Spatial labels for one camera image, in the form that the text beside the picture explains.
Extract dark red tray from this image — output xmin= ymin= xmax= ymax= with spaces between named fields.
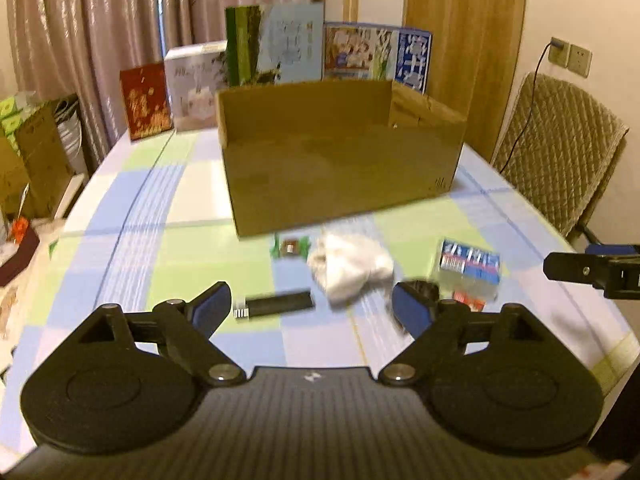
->
xmin=0 ymin=226 xmax=40 ymax=287

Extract orange snack packet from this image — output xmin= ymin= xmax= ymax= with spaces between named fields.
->
xmin=452 ymin=290 xmax=486 ymax=312

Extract brown cardboard box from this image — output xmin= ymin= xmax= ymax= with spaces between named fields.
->
xmin=216 ymin=79 xmax=466 ymax=237

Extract quilted brown chair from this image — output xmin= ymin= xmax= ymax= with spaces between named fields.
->
xmin=491 ymin=73 xmax=629 ymax=240

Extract wall socket with plug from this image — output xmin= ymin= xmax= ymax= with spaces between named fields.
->
xmin=548 ymin=37 xmax=570 ymax=68

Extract white knitted cloth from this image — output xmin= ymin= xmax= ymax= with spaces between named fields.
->
xmin=307 ymin=232 xmax=395 ymax=304

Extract red gift box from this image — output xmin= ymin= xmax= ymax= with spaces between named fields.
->
xmin=119 ymin=62 xmax=174 ymax=141

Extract black lighter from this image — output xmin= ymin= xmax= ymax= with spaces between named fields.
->
xmin=233 ymin=289 xmax=314 ymax=320

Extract wooden door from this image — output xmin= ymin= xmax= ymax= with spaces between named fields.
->
xmin=404 ymin=0 xmax=526 ymax=160

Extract beige curtain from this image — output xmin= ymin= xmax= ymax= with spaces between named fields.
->
xmin=1 ymin=0 xmax=320 ymax=167

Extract black power cable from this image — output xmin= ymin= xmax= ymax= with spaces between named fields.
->
xmin=497 ymin=41 xmax=557 ymax=174

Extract white appliance box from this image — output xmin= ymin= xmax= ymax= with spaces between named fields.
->
xmin=164 ymin=40 xmax=228 ymax=132

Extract clear box blue label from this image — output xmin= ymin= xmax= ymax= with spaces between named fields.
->
xmin=435 ymin=238 xmax=501 ymax=301

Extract green blue milk carton box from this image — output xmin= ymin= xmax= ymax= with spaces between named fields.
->
xmin=226 ymin=2 xmax=324 ymax=87

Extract dark brown scrunchie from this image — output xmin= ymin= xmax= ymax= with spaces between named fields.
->
xmin=404 ymin=280 xmax=440 ymax=309

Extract checked tablecloth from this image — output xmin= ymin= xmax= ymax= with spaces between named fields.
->
xmin=1 ymin=130 xmax=639 ymax=463

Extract green tissue packs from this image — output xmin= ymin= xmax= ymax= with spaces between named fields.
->
xmin=0 ymin=91 xmax=40 ymax=155

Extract brown cardboard carton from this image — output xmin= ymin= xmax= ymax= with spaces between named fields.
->
xmin=1 ymin=94 xmax=87 ymax=218

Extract small green candy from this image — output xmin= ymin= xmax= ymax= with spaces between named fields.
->
xmin=270 ymin=233 xmax=311 ymax=260

